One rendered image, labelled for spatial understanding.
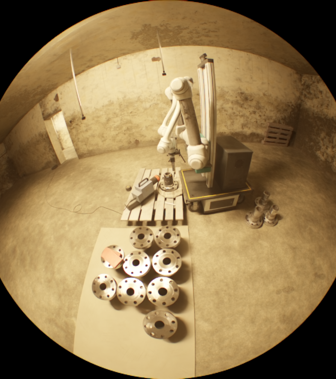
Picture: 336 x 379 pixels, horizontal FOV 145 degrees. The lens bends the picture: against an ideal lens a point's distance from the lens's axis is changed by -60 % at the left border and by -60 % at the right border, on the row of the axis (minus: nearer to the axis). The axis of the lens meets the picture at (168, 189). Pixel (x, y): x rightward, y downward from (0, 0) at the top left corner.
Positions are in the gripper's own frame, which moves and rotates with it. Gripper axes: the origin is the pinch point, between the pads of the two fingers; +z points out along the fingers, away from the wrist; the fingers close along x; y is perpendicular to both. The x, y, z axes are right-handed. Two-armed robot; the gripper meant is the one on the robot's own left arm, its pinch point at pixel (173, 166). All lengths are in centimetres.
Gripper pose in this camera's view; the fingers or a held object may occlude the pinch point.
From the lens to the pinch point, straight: 146.9
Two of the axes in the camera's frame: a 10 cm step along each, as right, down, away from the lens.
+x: 0.6, 6.3, -7.8
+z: 1.1, 7.7, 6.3
